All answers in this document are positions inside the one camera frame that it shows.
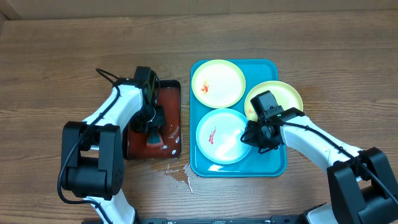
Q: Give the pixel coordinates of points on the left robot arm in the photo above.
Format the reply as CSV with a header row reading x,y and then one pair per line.
x,y
92,163

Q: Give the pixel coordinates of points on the teal plastic serving tray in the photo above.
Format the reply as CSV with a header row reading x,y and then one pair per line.
x,y
270,164

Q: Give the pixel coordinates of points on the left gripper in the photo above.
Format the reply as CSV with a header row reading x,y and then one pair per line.
x,y
138,126

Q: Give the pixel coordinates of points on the black tray with red water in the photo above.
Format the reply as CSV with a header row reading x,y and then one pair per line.
x,y
134,144

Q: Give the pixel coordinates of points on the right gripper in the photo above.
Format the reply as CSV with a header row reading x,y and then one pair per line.
x,y
255,139

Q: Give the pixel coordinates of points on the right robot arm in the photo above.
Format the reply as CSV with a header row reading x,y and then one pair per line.
x,y
362,185

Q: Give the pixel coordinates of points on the yellow-green plate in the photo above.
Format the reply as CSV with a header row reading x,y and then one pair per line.
x,y
285,95
218,83

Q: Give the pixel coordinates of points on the dark teal sponge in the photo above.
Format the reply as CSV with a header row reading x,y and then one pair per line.
x,y
154,138

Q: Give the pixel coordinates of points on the light blue plate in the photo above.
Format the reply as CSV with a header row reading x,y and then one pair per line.
x,y
218,136

